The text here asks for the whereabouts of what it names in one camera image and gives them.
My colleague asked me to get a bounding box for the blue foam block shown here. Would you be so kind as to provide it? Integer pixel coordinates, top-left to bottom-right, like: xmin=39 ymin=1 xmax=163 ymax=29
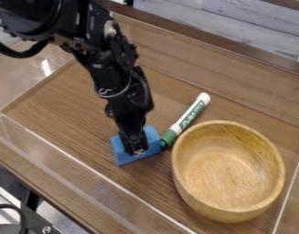
xmin=110 ymin=125 xmax=161 ymax=165

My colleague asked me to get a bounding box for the black cable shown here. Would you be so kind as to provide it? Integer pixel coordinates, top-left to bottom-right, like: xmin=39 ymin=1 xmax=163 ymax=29
xmin=0 ymin=37 xmax=51 ymax=59

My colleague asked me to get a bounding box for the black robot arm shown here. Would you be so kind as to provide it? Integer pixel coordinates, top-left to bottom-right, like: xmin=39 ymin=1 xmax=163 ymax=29
xmin=0 ymin=0 xmax=154 ymax=155

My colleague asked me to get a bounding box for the clear acrylic enclosure wall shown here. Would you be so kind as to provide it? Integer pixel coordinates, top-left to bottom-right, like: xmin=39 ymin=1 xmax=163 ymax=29
xmin=0 ymin=10 xmax=299 ymax=234

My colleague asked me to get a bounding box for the green Expo marker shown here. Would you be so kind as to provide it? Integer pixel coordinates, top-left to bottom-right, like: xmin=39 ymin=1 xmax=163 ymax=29
xmin=161 ymin=92 xmax=210 ymax=150

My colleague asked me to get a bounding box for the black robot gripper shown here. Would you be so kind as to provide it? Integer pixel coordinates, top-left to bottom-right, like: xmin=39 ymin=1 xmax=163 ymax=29
xmin=93 ymin=67 xmax=154 ymax=156

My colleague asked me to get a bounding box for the black metal table frame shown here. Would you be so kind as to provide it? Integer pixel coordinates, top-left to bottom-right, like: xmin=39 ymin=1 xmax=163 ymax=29
xmin=0 ymin=161 xmax=77 ymax=234

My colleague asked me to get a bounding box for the brown wooden bowl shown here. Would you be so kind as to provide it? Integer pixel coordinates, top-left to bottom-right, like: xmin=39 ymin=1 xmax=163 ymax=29
xmin=171 ymin=121 xmax=286 ymax=223

